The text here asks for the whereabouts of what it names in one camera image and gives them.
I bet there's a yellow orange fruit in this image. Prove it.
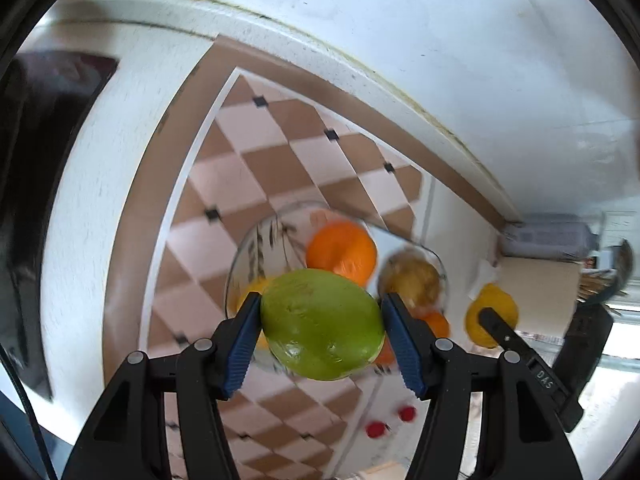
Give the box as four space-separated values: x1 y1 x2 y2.
235 280 273 352

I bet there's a cream utensil holder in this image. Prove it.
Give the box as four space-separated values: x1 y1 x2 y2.
500 255 583 335

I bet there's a yellow round fruit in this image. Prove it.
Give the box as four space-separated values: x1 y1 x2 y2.
465 283 519 350

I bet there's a black cable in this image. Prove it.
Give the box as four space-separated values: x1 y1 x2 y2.
0 345 59 480

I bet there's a bright orange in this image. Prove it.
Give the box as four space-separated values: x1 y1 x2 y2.
375 310 451 366
305 220 377 288

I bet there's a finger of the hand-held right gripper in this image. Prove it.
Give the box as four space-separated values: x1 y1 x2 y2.
479 308 572 409

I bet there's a black glass gas stove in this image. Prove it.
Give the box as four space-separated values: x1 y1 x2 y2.
0 52 121 401

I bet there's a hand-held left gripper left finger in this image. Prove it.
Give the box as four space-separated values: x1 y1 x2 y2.
61 291 263 480

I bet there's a white folded paper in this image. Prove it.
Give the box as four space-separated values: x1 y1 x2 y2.
465 259 502 302

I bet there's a bundle of wooden chopsticks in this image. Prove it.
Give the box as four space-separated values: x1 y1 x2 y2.
577 267 626 304

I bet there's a dark reddish brown apple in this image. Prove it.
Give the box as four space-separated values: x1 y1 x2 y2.
377 250 443 311

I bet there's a checked brown table mat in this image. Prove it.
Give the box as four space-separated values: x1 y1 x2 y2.
102 35 506 480

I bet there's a green apple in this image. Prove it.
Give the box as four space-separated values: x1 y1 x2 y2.
260 268 386 381

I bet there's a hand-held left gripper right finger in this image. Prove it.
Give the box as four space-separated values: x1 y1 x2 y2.
380 291 583 480

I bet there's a floral oval plate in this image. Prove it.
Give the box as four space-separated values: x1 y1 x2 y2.
224 201 449 376

